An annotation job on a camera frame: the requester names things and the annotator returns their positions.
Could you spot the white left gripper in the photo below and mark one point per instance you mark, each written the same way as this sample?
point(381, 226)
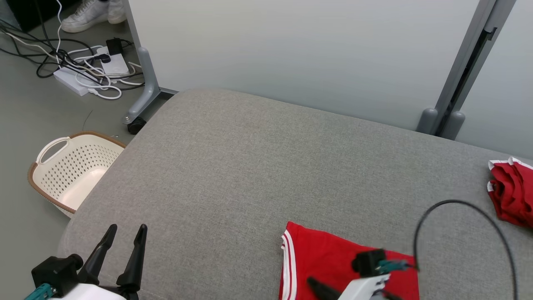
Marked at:
point(104, 293)

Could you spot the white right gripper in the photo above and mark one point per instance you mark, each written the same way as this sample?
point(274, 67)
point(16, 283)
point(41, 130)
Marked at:
point(362, 289)

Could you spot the red jersey with lettering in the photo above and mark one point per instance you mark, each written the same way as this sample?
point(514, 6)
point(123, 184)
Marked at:
point(325, 258)

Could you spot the plain red white-trimmed garment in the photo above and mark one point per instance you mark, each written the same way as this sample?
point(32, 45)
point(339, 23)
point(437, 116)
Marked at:
point(514, 196)

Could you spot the cream perforated laundry basket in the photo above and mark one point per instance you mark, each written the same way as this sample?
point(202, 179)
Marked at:
point(75, 175)

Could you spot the grey partition leg with caster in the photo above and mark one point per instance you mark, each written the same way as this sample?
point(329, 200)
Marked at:
point(145, 79)

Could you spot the long white power strip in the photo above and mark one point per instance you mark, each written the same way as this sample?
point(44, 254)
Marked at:
point(70, 79)

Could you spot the short white power strip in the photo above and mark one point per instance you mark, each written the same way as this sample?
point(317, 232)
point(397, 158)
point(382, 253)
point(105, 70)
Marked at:
point(114, 64)

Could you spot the black power adapter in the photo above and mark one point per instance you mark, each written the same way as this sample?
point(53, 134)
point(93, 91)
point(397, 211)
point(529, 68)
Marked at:
point(113, 46)

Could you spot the white sneaker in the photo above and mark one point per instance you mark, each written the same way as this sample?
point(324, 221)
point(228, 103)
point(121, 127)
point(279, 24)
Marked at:
point(117, 10)
point(85, 14)

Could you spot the black box on floor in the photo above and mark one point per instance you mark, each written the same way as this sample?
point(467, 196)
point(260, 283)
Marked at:
point(29, 10)

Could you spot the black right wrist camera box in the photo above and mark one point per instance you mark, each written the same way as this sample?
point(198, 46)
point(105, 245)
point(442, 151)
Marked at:
point(368, 262)

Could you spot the grey partition post two feet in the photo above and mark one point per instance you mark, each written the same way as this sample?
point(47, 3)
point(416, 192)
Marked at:
point(466, 66)

